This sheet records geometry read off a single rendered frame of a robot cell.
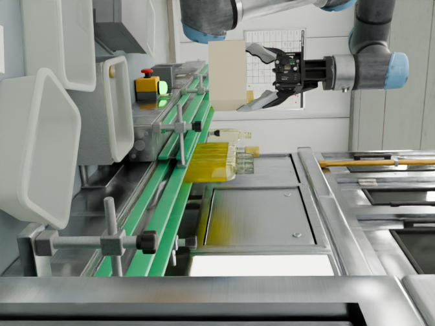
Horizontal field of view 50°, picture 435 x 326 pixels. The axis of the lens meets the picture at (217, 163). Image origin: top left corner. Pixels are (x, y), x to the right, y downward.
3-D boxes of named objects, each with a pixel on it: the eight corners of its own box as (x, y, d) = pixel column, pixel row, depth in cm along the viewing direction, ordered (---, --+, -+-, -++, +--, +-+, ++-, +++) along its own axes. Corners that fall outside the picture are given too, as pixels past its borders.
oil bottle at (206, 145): (170, 164, 149) (237, 162, 148) (169, 147, 148) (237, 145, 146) (173, 159, 155) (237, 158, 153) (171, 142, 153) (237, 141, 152)
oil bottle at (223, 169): (161, 183, 133) (237, 182, 132) (159, 164, 131) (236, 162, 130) (164, 176, 138) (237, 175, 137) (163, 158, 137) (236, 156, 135)
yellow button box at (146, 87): (135, 100, 159) (157, 99, 159) (133, 77, 157) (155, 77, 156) (140, 96, 166) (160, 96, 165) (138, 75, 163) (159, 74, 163)
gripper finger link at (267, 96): (235, 106, 97) (272, 80, 97) (236, 110, 103) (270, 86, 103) (244, 118, 97) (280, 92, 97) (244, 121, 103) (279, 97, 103)
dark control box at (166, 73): (151, 88, 185) (172, 87, 185) (149, 67, 183) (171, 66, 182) (155, 85, 193) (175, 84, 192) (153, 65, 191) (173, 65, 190)
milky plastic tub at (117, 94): (78, 166, 103) (117, 165, 103) (65, 63, 97) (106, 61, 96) (101, 145, 120) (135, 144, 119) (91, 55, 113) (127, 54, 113)
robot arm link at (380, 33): (386, 4, 105) (398, 28, 97) (377, 50, 112) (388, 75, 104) (350, 6, 105) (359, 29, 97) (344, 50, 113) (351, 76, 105)
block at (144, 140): (128, 163, 122) (155, 162, 122) (124, 127, 119) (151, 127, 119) (131, 159, 126) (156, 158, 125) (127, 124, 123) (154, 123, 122)
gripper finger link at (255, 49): (242, 26, 98) (279, 50, 97) (243, 35, 103) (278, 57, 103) (234, 39, 98) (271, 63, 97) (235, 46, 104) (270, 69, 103)
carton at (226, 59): (208, 41, 95) (245, 39, 95) (213, 61, 111) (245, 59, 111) (209, 100, 95) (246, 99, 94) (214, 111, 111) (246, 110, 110)
